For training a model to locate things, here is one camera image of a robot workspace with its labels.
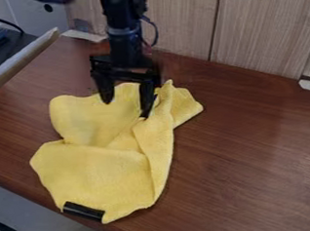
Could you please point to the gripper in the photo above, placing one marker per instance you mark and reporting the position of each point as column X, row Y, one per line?
column 125, row 65

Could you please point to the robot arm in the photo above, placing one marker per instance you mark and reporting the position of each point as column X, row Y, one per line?
column 122, row 21

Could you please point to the yellow cloth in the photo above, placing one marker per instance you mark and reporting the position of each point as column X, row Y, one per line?
column 116, row 148

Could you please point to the white board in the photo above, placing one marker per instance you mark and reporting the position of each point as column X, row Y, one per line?
column 15, row 63

